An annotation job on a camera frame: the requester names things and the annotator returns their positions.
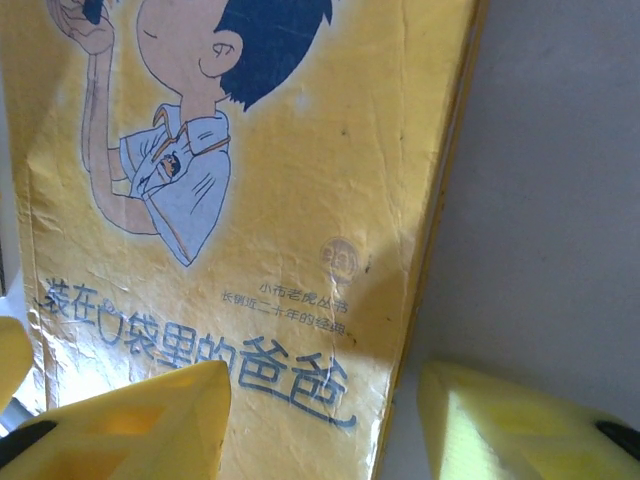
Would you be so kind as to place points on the yellow cartoon boy book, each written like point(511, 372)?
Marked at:
point(300, 175)

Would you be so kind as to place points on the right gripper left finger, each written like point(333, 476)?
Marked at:
point(125, 435)

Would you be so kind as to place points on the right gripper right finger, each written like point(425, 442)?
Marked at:
point(525, 440)

